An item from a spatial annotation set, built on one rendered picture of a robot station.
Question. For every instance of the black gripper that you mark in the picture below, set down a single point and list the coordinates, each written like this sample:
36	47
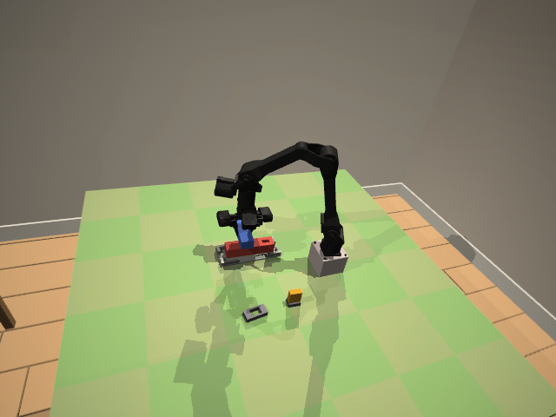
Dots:
225	219

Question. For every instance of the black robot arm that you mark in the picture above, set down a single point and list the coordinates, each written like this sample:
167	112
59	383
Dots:
247	183

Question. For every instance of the blue long rectangular block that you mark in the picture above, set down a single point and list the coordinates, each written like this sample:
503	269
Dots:
245	237

